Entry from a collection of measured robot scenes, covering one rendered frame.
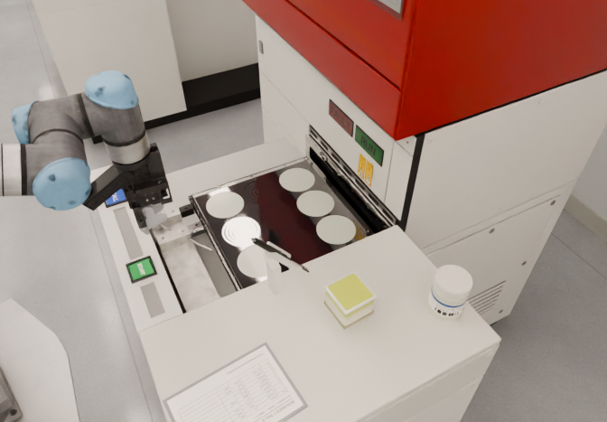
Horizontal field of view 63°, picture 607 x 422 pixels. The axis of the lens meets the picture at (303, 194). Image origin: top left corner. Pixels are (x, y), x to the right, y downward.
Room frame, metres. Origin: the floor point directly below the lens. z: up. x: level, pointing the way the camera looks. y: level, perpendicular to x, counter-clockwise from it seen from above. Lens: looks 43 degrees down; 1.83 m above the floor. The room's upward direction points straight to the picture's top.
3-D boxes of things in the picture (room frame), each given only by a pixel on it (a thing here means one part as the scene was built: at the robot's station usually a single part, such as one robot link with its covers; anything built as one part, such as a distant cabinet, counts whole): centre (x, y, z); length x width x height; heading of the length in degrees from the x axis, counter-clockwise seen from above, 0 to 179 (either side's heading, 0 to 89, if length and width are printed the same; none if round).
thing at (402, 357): (0.51, -0.03, 0.89); 0.62 x 0.35 x 0.14; 118
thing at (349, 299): (0.57, -0.09, 1.00); 0.07 x 0.07 x 0.07; 32
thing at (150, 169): (0.72, 0.31, 1.20); 0.09 x 0.08 x 0.12; 113
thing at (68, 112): (0.66, 0.41, 1.35); 0.11 x 0.11 x 0.08; 24
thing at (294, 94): (1.18, -0.05, 1.02); 0.82 x 0.03 x 0.40; 28
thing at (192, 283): (0.76, 0.29, 0.87); 0.36 x 0.08 x 0.03; 28
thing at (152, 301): (0.79, 0.41, 0.89); 0.55 x 0.09 x 0.14; 28
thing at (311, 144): (1.01, -0.12, 0.89); 0.44 x 0.02 x 0.10; 28
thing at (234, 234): (0.90, 0.06, 0.90); 0.34 x 0.34 x 0.01; 28
